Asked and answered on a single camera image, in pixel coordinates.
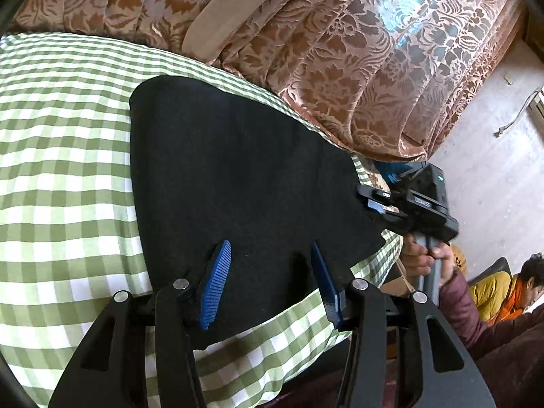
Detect brown floral curtain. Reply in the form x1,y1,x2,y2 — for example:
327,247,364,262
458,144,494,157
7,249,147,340
7,0,527,161

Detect grey cable on floor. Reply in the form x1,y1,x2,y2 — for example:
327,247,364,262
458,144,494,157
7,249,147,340
492,86,544,139

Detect person in yellow jacket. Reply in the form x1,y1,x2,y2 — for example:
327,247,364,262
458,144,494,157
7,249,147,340
469,253,543,325

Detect person's right hand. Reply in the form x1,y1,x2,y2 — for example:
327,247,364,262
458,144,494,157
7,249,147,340
400,234,456,286

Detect blue plastic object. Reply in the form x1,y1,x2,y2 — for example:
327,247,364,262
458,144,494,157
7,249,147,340
373,160,428,184

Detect maroon jacket right forearm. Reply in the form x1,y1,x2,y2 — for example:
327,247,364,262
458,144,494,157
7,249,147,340
439,269,544,407

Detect black pants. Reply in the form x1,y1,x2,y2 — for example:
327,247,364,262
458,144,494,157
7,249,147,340
129,75,385,349

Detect floral cream mattress cover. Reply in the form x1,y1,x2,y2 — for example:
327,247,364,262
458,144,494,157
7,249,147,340
351,153,390,192

